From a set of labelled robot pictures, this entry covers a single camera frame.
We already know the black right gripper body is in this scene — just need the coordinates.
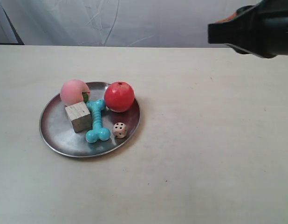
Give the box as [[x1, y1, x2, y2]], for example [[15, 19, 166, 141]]
[[207, 0, 288, 58]]

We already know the round metal plate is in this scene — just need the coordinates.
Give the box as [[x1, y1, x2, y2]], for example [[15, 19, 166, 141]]
[[40, 82, 141, 158]]

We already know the white backdrop curtain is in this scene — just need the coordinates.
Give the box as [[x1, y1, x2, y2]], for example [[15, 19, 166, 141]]
[[0, 0, 256, 48]]

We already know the red toy apple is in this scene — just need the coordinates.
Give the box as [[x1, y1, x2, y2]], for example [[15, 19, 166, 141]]
[[104, 81, 135, 112]]

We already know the white die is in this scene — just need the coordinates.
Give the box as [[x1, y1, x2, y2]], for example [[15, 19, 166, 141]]
[[113, 122, 127, 139]]

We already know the teal toy bone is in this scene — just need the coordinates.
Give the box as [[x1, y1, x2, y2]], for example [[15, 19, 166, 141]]
[[85, 99, 111, 143]]

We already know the pink toy peach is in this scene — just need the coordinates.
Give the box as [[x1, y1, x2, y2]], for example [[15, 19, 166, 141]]
[[60, 79, 90, 106]]

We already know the wooden cube block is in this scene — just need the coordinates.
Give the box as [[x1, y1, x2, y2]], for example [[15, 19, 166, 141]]
[[65, 102, 92, 133]]

